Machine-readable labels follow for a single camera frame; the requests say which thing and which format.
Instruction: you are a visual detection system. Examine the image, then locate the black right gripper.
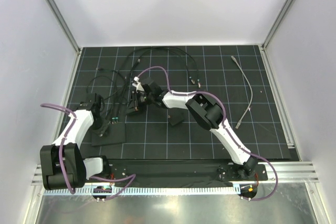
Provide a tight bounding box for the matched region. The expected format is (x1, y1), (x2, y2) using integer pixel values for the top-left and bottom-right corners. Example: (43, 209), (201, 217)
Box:
(124, 91), (153, 116)

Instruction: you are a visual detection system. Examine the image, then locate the grey ethernet cable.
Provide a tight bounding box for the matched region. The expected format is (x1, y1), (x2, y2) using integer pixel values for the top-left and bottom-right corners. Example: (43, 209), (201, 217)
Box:
(230, 55), (254, 130)

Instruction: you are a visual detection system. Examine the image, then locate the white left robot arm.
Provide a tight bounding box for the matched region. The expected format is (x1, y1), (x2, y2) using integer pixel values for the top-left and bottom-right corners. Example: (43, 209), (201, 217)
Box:
(40, 93), (111, 194)

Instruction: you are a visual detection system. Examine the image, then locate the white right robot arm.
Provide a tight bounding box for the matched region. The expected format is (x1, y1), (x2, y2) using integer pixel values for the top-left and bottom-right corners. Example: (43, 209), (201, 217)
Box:
(128, 77), (258, 180)

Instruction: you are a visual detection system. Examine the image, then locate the black power adapter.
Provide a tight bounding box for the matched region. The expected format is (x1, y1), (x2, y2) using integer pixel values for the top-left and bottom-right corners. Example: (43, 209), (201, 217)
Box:
(167, 111), (184, 126)

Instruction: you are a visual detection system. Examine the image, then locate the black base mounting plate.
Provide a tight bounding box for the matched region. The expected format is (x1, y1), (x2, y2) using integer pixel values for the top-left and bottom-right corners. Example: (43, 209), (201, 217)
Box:
(109, 159), (269, 182)

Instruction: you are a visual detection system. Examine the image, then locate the black grid mat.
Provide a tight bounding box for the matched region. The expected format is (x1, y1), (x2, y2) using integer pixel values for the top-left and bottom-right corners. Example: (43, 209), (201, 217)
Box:
(67, 45), (298, 161)

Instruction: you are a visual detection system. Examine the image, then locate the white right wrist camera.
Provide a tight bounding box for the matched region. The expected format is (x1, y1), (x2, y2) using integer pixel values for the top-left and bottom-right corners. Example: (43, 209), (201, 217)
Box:
(132, 77), (144, 92)

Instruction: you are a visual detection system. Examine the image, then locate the black network switch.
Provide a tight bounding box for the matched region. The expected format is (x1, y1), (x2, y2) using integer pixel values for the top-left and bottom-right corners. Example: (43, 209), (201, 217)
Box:
(91, 123), (126, 146)

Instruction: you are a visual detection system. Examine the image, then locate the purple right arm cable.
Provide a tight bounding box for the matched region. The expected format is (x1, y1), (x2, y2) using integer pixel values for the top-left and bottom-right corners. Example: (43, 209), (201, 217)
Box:
(138, 66), (279, 201)

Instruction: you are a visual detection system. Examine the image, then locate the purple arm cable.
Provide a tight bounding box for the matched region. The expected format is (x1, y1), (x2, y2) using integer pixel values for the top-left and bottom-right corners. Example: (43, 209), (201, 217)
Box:
(40, 102), (137, 196)
(138, 66), (279, 201)

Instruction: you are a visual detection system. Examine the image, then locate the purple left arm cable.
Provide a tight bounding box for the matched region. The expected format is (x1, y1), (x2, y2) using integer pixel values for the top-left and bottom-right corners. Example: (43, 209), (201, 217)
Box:
(40, 102), (137, 196)

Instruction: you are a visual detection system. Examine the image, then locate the white slotted cable duct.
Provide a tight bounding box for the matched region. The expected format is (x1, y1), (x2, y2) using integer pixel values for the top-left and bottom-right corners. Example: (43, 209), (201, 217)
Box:
(44, 184), (240, 196)

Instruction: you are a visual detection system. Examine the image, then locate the aluminium frame rail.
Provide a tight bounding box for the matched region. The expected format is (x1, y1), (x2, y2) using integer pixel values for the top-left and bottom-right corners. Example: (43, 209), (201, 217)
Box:
(30, 161), (319, 186)

